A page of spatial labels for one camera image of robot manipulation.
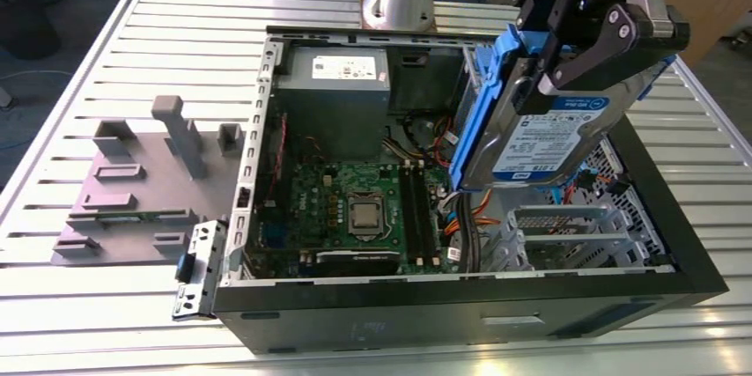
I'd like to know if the black power connector wire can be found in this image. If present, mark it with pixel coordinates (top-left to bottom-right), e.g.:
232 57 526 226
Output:
564 172 634 205

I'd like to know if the hard disk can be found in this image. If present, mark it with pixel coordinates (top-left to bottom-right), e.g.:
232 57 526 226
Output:
450 23 671 195

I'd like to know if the orange wire bundle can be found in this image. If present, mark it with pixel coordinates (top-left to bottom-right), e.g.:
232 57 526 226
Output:
434 115 500 236

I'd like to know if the blue data wire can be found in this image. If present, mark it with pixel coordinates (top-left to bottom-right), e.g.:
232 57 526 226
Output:
550 164 595 205

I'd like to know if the black cable bundle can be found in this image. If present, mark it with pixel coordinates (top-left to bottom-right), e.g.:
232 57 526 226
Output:
458 193 490 271

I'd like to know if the black chair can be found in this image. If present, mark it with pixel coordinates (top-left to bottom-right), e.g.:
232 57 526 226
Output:
0 0 66 60

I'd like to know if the grey power supply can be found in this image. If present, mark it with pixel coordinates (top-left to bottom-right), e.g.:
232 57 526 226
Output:
274 46 392 161

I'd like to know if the metal expansion slot bracket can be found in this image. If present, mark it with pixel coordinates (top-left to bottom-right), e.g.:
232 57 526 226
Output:
171 218 230 321

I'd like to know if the thin red wire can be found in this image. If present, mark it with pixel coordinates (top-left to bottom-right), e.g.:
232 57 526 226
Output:
263 111 291 208

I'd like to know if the silver CPU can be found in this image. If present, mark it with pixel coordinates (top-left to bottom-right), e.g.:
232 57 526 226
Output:
351 198 384 228

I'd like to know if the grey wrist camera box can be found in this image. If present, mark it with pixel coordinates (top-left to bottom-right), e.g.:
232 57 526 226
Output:
639 0 692 54

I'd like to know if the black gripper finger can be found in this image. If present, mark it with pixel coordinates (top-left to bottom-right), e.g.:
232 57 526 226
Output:
511 0 642 115

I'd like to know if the CPU socket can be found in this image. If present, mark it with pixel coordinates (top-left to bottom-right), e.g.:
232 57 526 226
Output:
343 190 394 241

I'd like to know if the black PC case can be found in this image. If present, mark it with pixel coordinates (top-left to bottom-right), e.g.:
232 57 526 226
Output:
212 26 730 355

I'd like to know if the black RAM slot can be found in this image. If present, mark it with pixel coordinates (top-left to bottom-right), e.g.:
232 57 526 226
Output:
415 159 446 267
402 160 430 268

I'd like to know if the metal disk bay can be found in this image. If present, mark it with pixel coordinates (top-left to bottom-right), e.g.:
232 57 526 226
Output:
506 206 675 271

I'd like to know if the black graphics card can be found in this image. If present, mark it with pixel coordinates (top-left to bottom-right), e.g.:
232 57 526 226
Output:
299 247 404 278

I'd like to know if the grey parts rack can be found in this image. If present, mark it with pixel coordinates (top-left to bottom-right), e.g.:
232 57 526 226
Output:
50 95 248 268

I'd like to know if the green motherboard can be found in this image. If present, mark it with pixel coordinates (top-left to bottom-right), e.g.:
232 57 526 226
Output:
243 159 466 278

